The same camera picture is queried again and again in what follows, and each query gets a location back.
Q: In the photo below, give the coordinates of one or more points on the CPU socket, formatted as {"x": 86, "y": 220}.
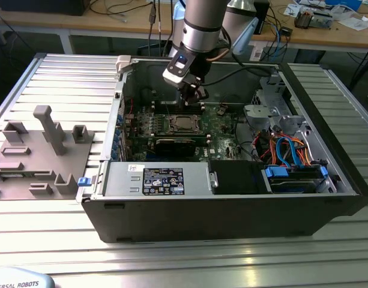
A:
{"x": 170, "y": 126}

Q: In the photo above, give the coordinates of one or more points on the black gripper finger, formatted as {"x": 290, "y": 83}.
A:
{"x": 187, "y": 94}
{"x": 201, "y": 93}

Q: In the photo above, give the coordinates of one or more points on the wooden desk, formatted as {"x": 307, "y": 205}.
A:
{"x": 117, "y": 25}

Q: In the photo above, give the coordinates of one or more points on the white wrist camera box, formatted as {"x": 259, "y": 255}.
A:
{"x": 177, "y": 69}

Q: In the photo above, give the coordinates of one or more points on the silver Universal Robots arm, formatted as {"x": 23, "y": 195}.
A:
{"x": 201, "y": 30}

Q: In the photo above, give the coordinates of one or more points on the pale grey case latch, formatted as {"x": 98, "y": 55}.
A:
{"x": 123, "y": 63}

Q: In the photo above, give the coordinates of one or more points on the pale blue teach pendant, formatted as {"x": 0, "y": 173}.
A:
{"x": 21, "y": 279}

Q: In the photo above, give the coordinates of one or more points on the silver CPU plate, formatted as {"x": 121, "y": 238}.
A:
{"x": 184, "y": 122}

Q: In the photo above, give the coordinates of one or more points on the black upright box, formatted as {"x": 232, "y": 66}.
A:
{"x": 263, "y": 18}

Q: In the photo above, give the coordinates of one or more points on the blue case latch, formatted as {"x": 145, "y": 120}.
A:
{"x": 83, "y": 181}

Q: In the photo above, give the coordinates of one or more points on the black graphics card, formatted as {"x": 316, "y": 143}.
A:
{"x": 174, "y": 147}

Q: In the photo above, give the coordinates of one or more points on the white papers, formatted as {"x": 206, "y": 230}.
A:
{"x": 356, "y": 23}

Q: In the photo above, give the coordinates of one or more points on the white printed card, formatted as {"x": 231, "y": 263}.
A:
{"x": 257, "y": 54}

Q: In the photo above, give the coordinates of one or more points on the black open PC case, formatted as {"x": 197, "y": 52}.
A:
{"x": 201, "y": 219}

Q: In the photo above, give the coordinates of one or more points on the green motherboard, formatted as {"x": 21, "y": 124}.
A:
{"x": 219, "y": 141}

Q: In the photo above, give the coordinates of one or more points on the grey parts rack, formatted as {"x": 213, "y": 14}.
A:
{"x": 36, "y": 162}

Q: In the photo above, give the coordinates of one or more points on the silver power supply with label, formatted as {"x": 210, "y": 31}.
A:
{"x": 123, "y": 180}

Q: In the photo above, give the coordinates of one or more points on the small black device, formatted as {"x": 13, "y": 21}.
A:
{"x": 287, "y": 31}

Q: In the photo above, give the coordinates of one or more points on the black drive bay cover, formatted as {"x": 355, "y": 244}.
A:
{"x": 234, "y": 177}

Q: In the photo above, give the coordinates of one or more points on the hard disk in blue carrier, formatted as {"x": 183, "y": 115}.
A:
{"x": 291, "y": 180}

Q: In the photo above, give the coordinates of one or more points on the blue box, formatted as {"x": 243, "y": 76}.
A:
{"x": 344, "y": 3}

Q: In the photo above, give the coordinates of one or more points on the grey device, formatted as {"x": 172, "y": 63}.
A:
{"x": 321, "y": 21}

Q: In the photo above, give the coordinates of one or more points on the copper coil cooler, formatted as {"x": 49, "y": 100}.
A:
{"x": 303, "y": 19}

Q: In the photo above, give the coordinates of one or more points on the silver metal disk bay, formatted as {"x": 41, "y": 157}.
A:
{"x": 258, "y": 114}

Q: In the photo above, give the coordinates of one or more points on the black RAM slot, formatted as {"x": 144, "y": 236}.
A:
{"x": 171, "y": 106}
{"x": 171, "y": 111}

